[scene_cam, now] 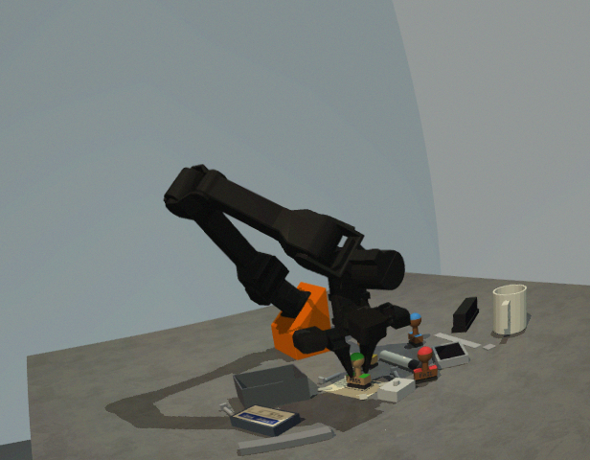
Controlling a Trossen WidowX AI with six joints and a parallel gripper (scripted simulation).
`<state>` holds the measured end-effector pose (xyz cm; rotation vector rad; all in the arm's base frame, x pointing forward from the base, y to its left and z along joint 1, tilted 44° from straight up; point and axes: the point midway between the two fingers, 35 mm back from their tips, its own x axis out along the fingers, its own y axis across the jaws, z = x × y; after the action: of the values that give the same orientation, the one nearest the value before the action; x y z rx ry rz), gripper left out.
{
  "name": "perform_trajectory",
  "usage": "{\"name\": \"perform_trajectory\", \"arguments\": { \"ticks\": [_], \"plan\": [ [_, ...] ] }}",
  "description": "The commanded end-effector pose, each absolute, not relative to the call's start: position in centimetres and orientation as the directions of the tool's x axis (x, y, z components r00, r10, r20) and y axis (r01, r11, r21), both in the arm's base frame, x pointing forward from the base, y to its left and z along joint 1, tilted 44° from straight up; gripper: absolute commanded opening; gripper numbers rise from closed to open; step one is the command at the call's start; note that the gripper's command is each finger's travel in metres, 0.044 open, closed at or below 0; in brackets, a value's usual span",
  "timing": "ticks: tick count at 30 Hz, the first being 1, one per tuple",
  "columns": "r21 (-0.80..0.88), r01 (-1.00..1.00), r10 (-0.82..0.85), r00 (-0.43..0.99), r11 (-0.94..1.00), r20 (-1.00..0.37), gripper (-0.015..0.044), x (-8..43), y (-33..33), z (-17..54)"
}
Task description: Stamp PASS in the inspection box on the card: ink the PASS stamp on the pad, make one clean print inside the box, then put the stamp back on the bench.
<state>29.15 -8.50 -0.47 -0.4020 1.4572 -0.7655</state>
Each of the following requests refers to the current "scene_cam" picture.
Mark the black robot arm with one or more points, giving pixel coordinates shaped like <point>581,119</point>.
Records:
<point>311,239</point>

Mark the cream mug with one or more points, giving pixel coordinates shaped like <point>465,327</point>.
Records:
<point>509,309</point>

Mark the cream paper card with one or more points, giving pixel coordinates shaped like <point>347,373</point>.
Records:
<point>341,387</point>

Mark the red-handled rubber stamp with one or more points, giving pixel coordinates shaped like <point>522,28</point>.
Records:
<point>425,373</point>

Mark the wooden pass stamp with green knob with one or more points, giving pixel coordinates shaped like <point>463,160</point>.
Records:
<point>359,380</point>

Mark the grey flat bar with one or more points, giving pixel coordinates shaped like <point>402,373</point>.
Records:
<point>453,339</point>
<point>285,441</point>

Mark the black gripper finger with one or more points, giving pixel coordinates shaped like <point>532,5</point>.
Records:
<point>343,353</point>
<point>367,351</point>

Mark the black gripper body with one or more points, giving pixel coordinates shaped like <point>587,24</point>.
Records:
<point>312,339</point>

